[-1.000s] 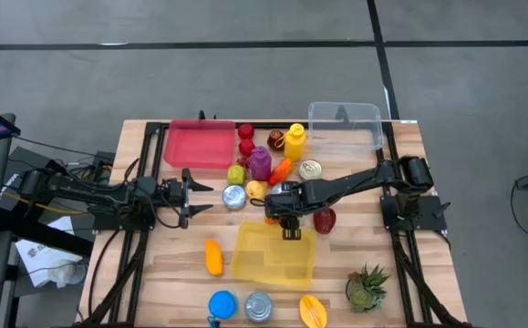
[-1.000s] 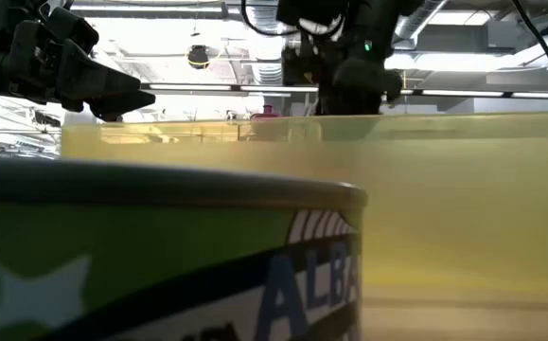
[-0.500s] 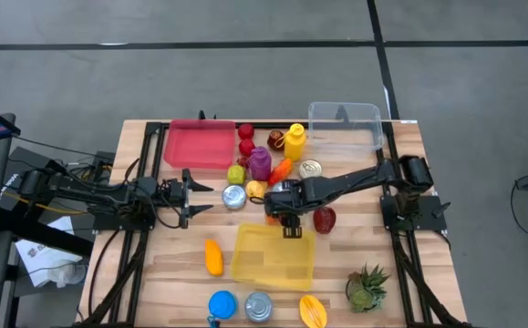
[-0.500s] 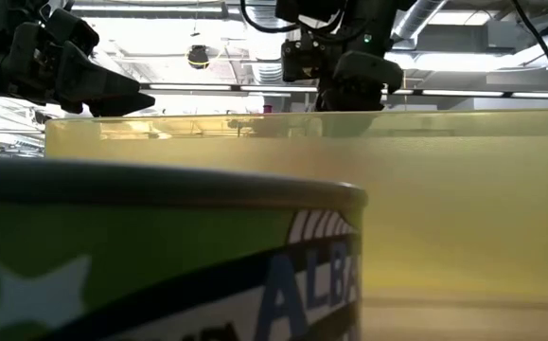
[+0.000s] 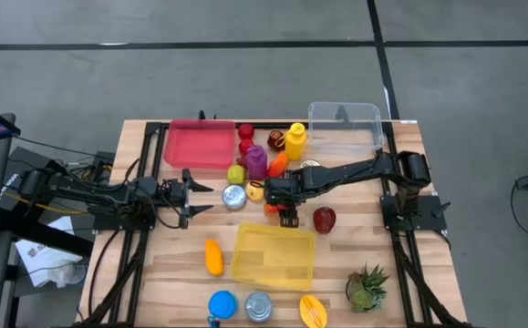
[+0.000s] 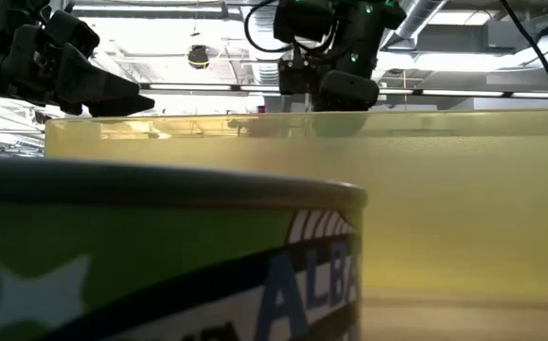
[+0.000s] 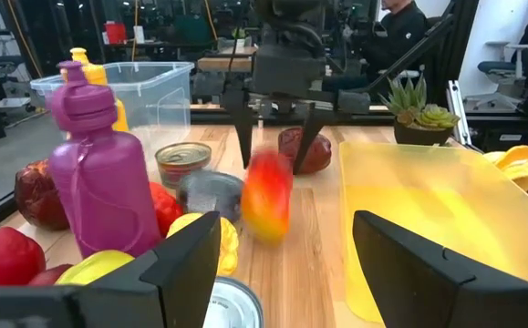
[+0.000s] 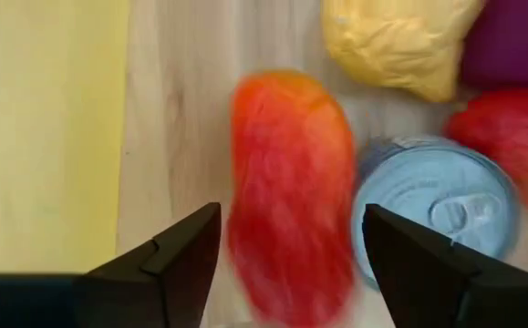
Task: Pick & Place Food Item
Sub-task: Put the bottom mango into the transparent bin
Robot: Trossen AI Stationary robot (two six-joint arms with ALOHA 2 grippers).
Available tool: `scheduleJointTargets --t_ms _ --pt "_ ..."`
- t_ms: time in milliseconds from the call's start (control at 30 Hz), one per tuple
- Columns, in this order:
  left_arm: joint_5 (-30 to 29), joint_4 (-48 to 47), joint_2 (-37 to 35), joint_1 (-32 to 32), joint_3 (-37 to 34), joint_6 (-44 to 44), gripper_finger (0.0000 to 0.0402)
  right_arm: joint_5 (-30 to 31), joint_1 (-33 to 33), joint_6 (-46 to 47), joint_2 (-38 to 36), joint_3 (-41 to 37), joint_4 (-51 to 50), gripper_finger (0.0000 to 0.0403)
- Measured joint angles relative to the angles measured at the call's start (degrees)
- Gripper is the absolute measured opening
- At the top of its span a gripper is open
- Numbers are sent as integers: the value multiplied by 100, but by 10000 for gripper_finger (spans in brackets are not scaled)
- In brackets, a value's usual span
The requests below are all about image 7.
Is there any purple plastic squeeze bottle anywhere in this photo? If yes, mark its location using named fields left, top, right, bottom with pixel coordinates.
left=47, top=60, right=162, bottom=260

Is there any yellow translucent plastic tray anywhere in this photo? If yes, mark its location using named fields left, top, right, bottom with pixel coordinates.
left=338, top=140, right=528, bottom=324

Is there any red-labelled tin can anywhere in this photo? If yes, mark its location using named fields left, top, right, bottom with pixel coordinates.
left=154, top=141, right=213, bottom=190

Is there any yellow plastic squeeze bottle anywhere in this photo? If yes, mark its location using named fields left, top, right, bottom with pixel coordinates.
left=60, top=46, right=130, bottom=133

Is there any orange red toy mango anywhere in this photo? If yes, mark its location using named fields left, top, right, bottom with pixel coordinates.
left=240, top=148, right=295, bottom=245

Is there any dark red bumpy toy fruit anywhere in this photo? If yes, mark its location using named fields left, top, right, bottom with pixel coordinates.
left=277, top=126, right=333, bottom=176

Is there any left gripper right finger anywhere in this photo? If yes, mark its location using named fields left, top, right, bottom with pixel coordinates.
left=353, top=210, right=528, bottom=328

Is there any person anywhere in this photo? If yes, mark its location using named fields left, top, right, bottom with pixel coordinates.
left=361, top=0, right=429, bottom=86

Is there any silver tin can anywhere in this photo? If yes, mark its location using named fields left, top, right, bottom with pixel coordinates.
left=202, top=276, right=264, bottom=328

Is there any potted succulent plant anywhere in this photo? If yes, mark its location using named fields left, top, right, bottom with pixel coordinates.
left=378, top=72, right=461, bottom=147

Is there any red storage box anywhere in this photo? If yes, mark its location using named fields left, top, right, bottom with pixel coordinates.
left=104, top=21, right=128, bottom=46

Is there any maroon glossy toy fruit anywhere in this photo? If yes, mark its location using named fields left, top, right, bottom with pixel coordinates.
left=14, top=158, right=71, bottom=232

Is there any red round toy fruit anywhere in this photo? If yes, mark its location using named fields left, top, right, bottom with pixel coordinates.
left=0, top=226, right=47, bottom=287
left=148, top=180, right=185, bottom=239

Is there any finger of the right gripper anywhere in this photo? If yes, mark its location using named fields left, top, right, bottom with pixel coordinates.
left=232, top=108, right=255, bottom=169
left=293, top=113, right=327, bottom=176

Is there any yellow toy pear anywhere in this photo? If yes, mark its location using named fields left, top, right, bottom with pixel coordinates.
left=166, top=211, right=241, bottom=277

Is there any small dark red toy fruit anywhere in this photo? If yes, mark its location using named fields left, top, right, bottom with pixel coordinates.
left=26, top=262, right=74, bottom=287

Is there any blue-labelled tin can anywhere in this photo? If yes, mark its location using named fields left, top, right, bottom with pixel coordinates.
left=176, top=169, right=245, bottom=224

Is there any yellow orange toy starfruit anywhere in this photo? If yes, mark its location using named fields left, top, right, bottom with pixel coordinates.
left=481, top=144, right=528, bottom=192

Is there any wooden workbench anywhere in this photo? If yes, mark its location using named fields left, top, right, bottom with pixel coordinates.
left=197, top=45, right=258, bottom=73

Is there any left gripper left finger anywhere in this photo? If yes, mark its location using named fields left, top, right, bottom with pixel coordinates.
left=67, top=211, right=222, bottom=328

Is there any office chair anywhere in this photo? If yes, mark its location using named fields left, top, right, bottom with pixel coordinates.
left=463, top=40, right=528, bottom=110

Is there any yellow-green toy fruit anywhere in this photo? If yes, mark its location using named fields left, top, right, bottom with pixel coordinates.
left=55, top=249, right=136, bottom=287

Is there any clear plastic bin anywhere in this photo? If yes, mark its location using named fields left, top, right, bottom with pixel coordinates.
left=29, top=61, right=196, bottom=156

